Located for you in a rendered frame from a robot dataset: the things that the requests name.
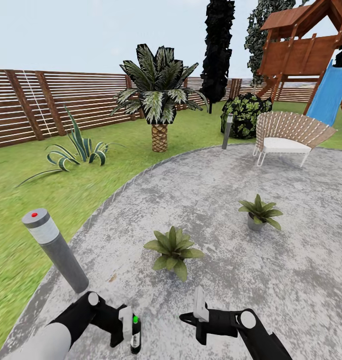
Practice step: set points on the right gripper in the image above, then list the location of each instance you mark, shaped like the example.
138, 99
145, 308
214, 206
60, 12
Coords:
203, 328

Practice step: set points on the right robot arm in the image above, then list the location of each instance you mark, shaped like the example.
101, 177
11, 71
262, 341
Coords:
259, 343

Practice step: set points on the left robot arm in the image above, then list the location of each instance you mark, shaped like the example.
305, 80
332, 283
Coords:
55, 340

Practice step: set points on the pot plant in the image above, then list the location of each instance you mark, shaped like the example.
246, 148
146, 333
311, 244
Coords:
260, 213
173, 247

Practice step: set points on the garden chair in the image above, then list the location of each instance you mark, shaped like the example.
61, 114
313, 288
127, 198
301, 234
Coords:
290, 133

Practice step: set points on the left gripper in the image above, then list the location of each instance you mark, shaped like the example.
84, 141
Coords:
114, 326

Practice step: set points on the insectifuge atomizer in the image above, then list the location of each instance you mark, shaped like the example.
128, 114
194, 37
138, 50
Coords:
136, 338

